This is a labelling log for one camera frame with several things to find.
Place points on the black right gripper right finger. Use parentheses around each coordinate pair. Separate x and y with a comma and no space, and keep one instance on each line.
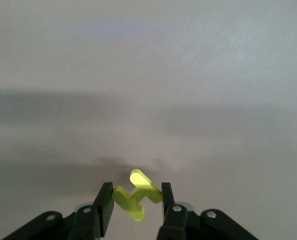
(178,222)

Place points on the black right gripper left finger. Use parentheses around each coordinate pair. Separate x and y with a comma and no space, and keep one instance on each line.
(93,222)

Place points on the yellow foam uppercase H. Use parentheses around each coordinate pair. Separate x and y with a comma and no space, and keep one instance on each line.
(136,197)

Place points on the brown table cover sheet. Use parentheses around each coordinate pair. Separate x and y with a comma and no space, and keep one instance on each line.
(148,75)

